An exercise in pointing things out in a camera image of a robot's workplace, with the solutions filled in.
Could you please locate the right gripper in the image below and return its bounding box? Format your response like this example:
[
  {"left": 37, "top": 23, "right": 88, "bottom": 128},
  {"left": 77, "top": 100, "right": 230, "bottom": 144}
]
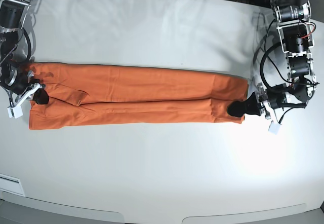
[{"left": 10, "top": 70, "right": 49, "bottom": 107}]

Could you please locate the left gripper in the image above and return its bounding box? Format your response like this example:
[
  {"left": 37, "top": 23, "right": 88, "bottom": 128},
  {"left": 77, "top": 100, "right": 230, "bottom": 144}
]
[{"left": 227, "top": 83, "right": 275, "bottom": 120}]

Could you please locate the orange T-shirt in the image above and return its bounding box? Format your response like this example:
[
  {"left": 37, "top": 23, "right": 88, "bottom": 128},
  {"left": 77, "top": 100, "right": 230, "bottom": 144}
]
[{"left": 29, "top": 62, "right": 248, "bottom": 130}]

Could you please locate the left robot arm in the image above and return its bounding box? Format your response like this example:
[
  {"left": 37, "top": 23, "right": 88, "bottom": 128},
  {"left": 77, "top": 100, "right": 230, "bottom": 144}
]
[{"left": 227, "top": 0, "right": 318, "bottom": 124}]

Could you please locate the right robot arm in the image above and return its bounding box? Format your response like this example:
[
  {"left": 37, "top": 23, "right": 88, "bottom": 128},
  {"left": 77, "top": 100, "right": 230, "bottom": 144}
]
[{"left": 1, "top": 0, "right": 49, "bottom": 107}]

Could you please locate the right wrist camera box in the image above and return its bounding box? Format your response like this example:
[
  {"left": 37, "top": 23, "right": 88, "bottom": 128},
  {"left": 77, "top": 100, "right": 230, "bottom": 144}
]
[{"left": 7, "top": 106, "right": 23, "bottom": 119}]

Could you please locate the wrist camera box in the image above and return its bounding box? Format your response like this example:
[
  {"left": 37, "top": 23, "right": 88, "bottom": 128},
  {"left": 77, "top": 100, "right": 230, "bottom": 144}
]
[
  {"left": 7, "top": 106, "right": 23, "bottom": 119},
  {"left": 268, "top": 121, "right": 281, "bottom": 135}
]

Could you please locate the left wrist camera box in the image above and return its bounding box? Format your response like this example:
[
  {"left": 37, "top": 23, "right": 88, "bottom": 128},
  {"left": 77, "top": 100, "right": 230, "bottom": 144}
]
[{"left": 268, "top": 121, "right": 281, "bottom": 135}]

